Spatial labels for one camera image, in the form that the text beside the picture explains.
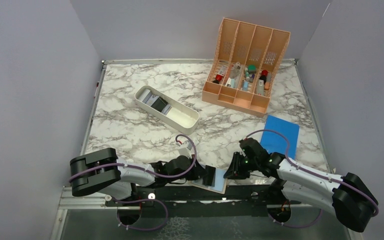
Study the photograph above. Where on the red capped bottle right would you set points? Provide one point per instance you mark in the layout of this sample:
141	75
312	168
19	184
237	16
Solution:
263	76

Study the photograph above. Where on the peach plastic desk organizer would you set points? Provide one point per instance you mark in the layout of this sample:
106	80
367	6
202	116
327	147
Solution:
240	44

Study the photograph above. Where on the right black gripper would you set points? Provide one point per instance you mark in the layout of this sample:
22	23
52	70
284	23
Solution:
234	171

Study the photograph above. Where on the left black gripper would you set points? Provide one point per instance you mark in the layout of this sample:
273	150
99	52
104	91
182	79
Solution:
198	172

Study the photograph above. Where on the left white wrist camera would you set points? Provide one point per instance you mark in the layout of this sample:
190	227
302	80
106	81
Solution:
186	149

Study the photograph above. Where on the blue flat board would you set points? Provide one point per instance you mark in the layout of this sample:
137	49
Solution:
273	142

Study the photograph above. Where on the white oblong plastic tray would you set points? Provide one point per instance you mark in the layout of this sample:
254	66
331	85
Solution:
173	113

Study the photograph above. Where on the green capped bottle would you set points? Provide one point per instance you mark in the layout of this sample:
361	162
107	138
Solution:
251	69

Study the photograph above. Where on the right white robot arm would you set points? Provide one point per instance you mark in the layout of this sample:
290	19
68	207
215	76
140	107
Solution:
346	197

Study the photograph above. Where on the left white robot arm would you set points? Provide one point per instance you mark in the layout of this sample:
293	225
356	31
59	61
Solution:
103	172

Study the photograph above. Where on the stack of cards in tray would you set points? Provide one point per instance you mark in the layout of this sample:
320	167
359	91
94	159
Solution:
155	101

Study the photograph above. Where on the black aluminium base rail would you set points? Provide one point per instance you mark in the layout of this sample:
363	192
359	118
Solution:
182	201

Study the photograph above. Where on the orange marker pen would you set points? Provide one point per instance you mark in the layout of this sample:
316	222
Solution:
268	81

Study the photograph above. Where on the red capped black bottle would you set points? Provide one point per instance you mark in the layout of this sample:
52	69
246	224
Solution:
218	79

